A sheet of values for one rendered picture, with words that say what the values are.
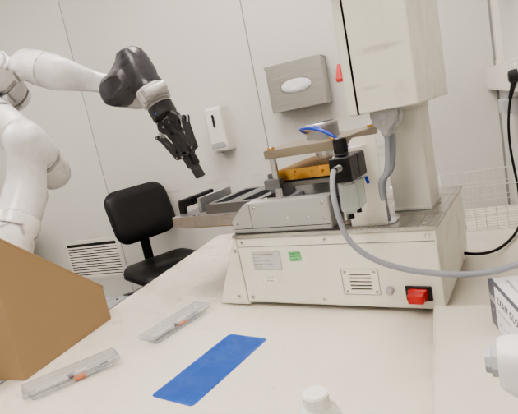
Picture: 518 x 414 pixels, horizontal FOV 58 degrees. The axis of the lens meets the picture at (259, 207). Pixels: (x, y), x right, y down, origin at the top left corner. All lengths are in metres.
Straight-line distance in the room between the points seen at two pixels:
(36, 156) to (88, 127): 2.00
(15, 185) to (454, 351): 1.08
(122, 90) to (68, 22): 2.03
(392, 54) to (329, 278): 0.46
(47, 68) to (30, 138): 0.29
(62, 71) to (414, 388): 1.26
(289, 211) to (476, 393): 0.53
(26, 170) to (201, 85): 1.68
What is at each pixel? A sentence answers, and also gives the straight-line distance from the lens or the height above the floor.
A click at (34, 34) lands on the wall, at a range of 3.59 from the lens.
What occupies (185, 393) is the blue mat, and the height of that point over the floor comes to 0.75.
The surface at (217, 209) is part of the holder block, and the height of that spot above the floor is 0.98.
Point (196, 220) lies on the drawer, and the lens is 1.23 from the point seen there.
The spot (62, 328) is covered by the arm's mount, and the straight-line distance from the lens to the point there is 1.20.
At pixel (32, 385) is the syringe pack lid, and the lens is 1.05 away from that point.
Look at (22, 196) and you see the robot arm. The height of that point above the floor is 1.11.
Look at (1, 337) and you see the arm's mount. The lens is 1.13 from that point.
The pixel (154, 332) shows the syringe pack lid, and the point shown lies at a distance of 1.09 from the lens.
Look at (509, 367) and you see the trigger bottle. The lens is 0.27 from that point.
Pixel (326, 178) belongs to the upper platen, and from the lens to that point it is 1.03.
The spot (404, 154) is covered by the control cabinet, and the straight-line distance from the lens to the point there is 1.02.
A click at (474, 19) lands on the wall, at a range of 2.56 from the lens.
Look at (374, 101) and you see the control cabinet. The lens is 0.91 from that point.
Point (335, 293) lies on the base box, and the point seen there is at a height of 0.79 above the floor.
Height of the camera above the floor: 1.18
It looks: 10 degrees down
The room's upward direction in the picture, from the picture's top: 11 degrees counter-clockwise
